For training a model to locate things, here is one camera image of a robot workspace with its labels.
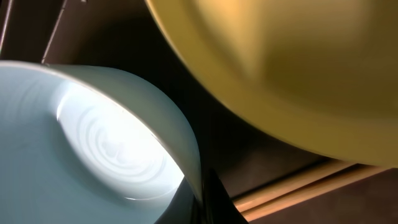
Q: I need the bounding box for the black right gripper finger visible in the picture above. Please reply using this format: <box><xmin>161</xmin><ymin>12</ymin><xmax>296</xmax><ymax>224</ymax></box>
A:
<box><xmin>155</xmin><ymin>169</ymin><xmax>248</xmax><ymax>224</ymax></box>

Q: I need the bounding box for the light blue bowl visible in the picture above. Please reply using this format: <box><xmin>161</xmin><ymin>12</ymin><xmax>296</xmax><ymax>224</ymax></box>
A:
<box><xmin>1</xmin><ymin>60</ymin><xmax>203</xmax><ymax>223</ymax></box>

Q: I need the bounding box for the wooden chopstick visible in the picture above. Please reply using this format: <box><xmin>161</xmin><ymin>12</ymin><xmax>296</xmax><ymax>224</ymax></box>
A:
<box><xmin>240</xmin><ymin>165</ymin><xmax>388</xmax><ymax>222</ymax></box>
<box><xmin>233</xmin><ymin>160</ymin><xmax>355</xmax><ymax>212</ymax></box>

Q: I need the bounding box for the dark brown serving tray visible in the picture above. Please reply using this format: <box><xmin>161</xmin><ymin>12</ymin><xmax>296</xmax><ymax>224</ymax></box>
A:
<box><xmin>0</xmin><ymin>0</ymin><xmax>398</xmax><ymax>224</ymax></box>

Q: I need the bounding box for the yellow plate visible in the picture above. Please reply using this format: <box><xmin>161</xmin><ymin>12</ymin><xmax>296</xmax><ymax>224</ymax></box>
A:
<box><xmin>147</xmin><ymin>0</ymin><xmax>397</xmax><ymax>167</ymax></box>

